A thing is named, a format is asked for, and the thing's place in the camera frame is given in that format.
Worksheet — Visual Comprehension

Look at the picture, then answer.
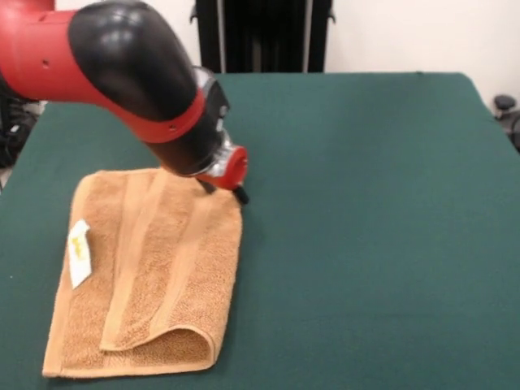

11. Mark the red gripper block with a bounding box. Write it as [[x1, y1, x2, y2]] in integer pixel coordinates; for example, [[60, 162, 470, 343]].
[[197, 145, 250, 205]]

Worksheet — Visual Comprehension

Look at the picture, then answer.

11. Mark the grey chair base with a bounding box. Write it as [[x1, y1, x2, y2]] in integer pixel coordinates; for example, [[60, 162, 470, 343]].
[[493, 94, 520, 154]]

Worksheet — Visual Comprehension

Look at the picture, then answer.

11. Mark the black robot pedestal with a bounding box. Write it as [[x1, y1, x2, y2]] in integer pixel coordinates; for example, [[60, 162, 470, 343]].
[[190, 0, 338, 75]]

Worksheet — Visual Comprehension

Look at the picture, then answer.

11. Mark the dark green table cloth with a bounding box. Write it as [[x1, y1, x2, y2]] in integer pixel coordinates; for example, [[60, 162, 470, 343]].
[[0, 71, 520, 390]]

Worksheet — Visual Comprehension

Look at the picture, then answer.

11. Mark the tan terry towel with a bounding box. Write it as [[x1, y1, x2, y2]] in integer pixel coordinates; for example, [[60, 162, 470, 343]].
[[41, 168, 244, 379]]

